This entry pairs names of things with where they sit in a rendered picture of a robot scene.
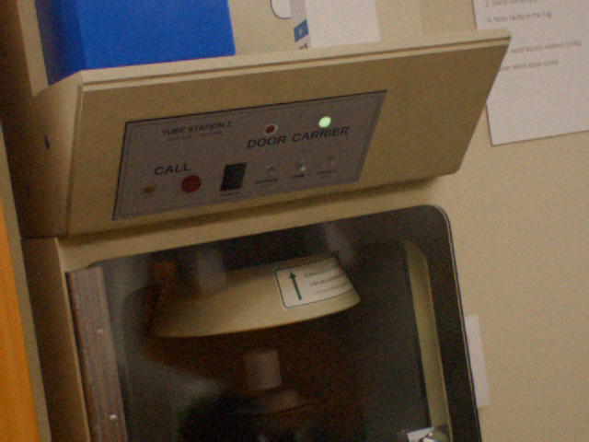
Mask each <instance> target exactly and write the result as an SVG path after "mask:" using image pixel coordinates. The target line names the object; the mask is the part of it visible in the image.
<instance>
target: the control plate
mask: <svg viewBox="0 0 589 442"><path fill-rule="evenodd" d="M386 93H387V91H386V90H381V91H374V92H366V93H359V94H351V95H343V96H335V97H327V98H320V99H305V100H298V101H290V102H283V103H275V104H268V105H259V106H252V108H244V109H236V110H222V111H214V112H206V113H199V114H192V115H184V116H176V117H168V118H160V119H153V120H145V121H137V122H126V123H125V130H124V137H123V143H122V151H121V164H120V171H119V178H118V185H117V191H116V198H115V206H114V213H113V219H112V221H113V220H119V219H124V218H130V217H137V216H143V215H153V214H160V213H165V212H172V211H178V210H184V209H190V208H195V207H201V206H207V205H213V204H224V203H231V202H236V201H242V200H247V199H254V197H260V196H266V195H272V194H278V193H284V192H294V191H301V190H306V189H313V188H318V187H325V186H330V185H336V184H342V183H348V182H354V181H358V178H359V175H361V172H362V168H363V165H364V161H365V158H366V155H367V151H368V148H369V145H370V143H371V139H372V136H373V133H374V130H375V126H376V123H377V120H378V117H379V114H380V110H381V107H382V104H383V101H384V98H385V95H386ZM325 116H329V117H330V118H331V123H330V125H329V126H327V127H325V128H320V127H319V126H318V121H319V120H320V119H321V118H323V117H325ZM270 123H275V124H276V125H277V127H278V128H277V131H276V132H275V133H274V134H271V135H266V134H265V133H264V132H263V131H262V130H264V128H265V126H266V125H268V124H270ZM330 156H334V157H336V160H335V165H334V166H333V167H331V166H328V165H326V164H325V160H326V158H327V157H330ZM301 159H302V160H304V161H306V168H305V170H303V171H301V170H298V169H295V163H296V162H298V161H300V160H301ZM246 162H247V166H246V170H245V174H244V178H243V182H242V186H241V188H238V189H233V190H226V191H221V186H222V182H223V177H224V174H225V166H226V165H233V164H239V163H246ZM271 164H273V165H275V166H277V168H276V173H275V174H274V175H271V174H270V175H269V174H267V173H265V169H266V167H268V166H269V165H271ZM191 175H196V176H198V177H199V178H200V180H201V182H202V183H201V186H200V187H199V188H198V189H197V190H196V191H194V192H185V191H183V189H182V187H181V183H182V182H183V180H184V179H186V178H187V177H189V176H191ZM148 183H154V184H155V185H156V191H155V192H154V193H152V194H149V195H145V194H143V192H142V189H143V187H144V186H145V185H146V184H148Z"/></svg>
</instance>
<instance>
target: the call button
mask: <svg viewBox="0 0 589 442"><path fill-rule="evenodd" d="M201 183H202V182H201V180H200V178H199V177H198V176H196V175H191V176H189V177H187V178H186V179H184V180H183V182H182V183H181V187H182V189H183V191H184V192H194V191H196V190H197V189H198V188H199V187H200V186H201Z"/></svg>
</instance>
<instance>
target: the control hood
mask: <svg viewBox="0 0 589 442"><path fill-rule="evenodd" d="M512 39H513V38H512V31H511V30H507V28H506V27H503V28H494V29H485V30H476V31H467V32H458V33H448V34H439V35H430V36H420V37H411V38H402V39H393V40H382V41H375V42H366V43H356V44H346V45H338V46H329V47H319V48H310V49H301V50H291V51H282V52H265V53H255V54H246V55H238V56H228V57H218V58H209V59H201V60H191V61H181V62H172V63H163V64H145V65H137V66H127V67H118V68H108V69H99V70H90V71H80V72H78V73H76V74H74V75H72V76H69V77H67V78H66V79H64V80H62V81H60V82H57V83H55V84H53V85H51V86H49V87H46V88H45V89H43V90H41V91H39V92H37V93H38V95H37V96H35V97H34V103H35V110H36V115H37V121H38V126H39V133H40V144H41V151H42V156H43V162H44V167H45V175H46V180H47V181H48V186H49V192H50V198H51V204H52V216H53V222H54V227H55V233H60V236H61V237H71V236H77V235H84V234H89V233H95V232H100V231H107V230H112V229H118V228H124V227H136V226H141V225H147V224H153V223H158V222H164V221H169V220H176V219H181V218H188V217H194V216H199V215H209V214H216V213H222V212H227V211H233V210H239V209H245V208H250V207H256V206H262V205H268V204H278V203H284V202H291V201H296V200H302V199H307V197H314V196H319V195H325V194H331V193H336V192H347V191H353V190H359V189H365V188H371V187H376V186H382V185H388V184H393V183H400V182H406V181H412V180H422V179H428V178H433V177H439V176H445V175H452V174H456V172H457V171H459V169H460V166H461V164H462V161H463V158H464V155H465V154H466V151H467V149H468V145H469V142H470V141H471V140H472V137H473V135H474V133H475V131H476V128H477V126H478V122H479V118H480V116H481V114H482V112H483V109H484V107H485V104H486V102H487V99H488V97H489V95H490V93H491V88H492V87H493V85H494V82H495V80H496V77H497V75H498V73H499V71H500V68H501V66H502V61H503V58H504V56H505V54H506V52H507V49H508V47H509V44H510V42H511V40H512ZM381 90H386V91H387V93H386V95H385V98H384V101H383V104H382V107H381V110H380V114H379V117H378V120H377V123H376V126H375V130H374V133H373V136H372V139H371V143H370V145H369V148H368V151H367V155H366V158H365V161H364V165H363V168H362V172H361V175H359V178H358V181H354V182H348V183H342V184H336V185H330V186H325V187H318V188H313V189H306V190H301V191H294V192H284V193H278V194H272V195H266V196H260V197H254V199H247V200H242V201H236V202H231V203H224V204H213V205H207V206H201V207H195V208H190V209H184V210H178V211H172V212H165V213H160V214H153V215H143V216H137V217H130V218H124V219H119V220H113V221H112V219H113V213H114V206H115V198H116V191H117V185H118V178H119V171H120V164H121V151H122V143H123V137H124V130H125V123H126V122H137V121H145V120H153V119H160V118H168V117H176V116H184V115H192V114H199V113H206V112H214V111H229V110H236V109H244V108H252V106H259V105H268V104H275V103H283V102H290V101H298V100H305V99H320V98H327V97H335V96H343V95H351V94H359V93H366V92H374V91H381Z"/></svg>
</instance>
